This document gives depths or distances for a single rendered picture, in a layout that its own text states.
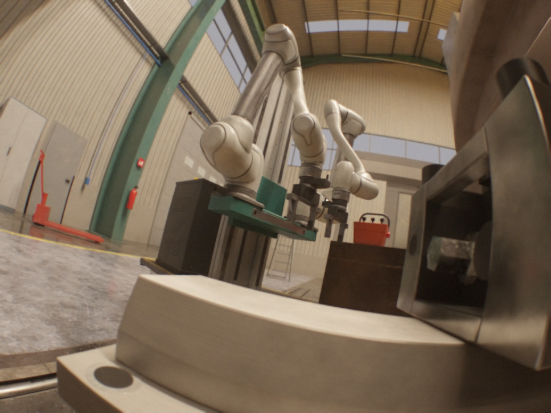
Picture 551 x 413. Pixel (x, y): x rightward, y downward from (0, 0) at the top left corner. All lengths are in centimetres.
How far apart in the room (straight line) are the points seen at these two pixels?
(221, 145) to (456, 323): 82
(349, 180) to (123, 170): 640
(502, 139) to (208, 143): 84
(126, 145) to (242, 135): 666
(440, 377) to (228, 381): 18
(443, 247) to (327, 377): 23
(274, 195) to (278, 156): 27
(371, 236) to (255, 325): 126
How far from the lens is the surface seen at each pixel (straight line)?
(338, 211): 120
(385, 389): 23
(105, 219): 713
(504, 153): 25
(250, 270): 145
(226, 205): 102
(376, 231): 144
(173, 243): 145
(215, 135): 91
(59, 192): 669
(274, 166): 153
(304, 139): 87
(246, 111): 102
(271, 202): 141
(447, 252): 36
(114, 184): 720
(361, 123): 173
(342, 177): 124
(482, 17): 125
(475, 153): 30
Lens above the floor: 51
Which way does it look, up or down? 12 degrees up
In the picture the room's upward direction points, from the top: 12 degrees clockwise
